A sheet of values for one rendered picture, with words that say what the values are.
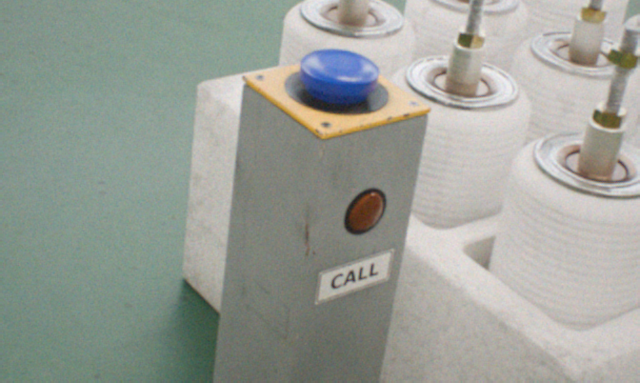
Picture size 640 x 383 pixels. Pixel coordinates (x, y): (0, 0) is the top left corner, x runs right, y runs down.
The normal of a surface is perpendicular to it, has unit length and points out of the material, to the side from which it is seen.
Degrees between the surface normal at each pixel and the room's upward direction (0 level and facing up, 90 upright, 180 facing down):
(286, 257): 90
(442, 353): 90
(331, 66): 0
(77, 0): 0
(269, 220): 90
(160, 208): 0
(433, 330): 90
